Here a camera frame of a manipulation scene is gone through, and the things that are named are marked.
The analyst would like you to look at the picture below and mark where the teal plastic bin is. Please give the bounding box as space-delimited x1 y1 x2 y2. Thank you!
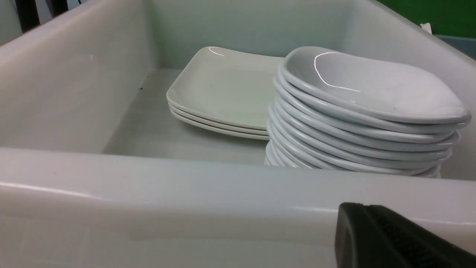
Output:
435 35 476 60

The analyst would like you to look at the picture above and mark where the top small white bowl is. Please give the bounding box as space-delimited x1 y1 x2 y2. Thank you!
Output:
279 46 472 124

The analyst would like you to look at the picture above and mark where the large white plastic bin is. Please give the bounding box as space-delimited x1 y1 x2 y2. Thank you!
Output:
1 0 475 268

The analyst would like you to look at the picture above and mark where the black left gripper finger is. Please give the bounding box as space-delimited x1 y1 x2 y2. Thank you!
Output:
334 202 476 268

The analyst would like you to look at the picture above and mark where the white square plate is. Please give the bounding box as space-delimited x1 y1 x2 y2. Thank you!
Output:
169 105 268 135
170 110 269 141
166 47 282 130

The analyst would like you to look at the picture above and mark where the top white square plate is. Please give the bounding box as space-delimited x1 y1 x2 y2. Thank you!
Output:
166 47 282 130

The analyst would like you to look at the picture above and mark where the green backdrop cloth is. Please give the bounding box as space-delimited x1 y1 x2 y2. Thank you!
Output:
379 0 476 38

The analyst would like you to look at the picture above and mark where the bottom white square plate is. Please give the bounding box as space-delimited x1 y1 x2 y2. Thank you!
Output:
170 110 269 141

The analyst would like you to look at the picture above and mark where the stack of small white bowls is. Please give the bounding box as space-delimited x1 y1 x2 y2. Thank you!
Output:
264 71 470 178

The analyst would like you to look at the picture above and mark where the middle white square plate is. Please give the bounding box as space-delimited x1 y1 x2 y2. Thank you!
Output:
169 105 268 135

